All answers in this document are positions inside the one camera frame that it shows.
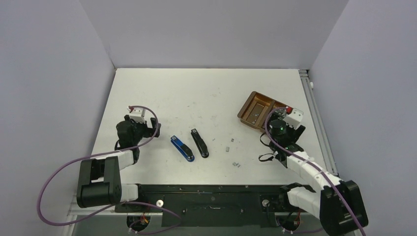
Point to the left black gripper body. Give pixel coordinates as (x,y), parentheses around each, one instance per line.
(141,130)

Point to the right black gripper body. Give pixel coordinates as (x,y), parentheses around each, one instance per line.
(295,134)

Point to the brown plastic tray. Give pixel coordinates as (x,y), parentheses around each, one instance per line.
(257,106)

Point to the blue stapler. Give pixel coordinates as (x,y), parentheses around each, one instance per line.
(183,149)

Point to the black stapler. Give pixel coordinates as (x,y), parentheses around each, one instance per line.
(200,143)

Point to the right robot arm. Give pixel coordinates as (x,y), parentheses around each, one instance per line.
(336,203)

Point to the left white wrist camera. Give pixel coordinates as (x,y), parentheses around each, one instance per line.
(137,115)

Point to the aluminium side rail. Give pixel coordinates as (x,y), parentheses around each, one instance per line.
(318,123)

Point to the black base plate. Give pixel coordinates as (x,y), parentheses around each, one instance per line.
(212,205)

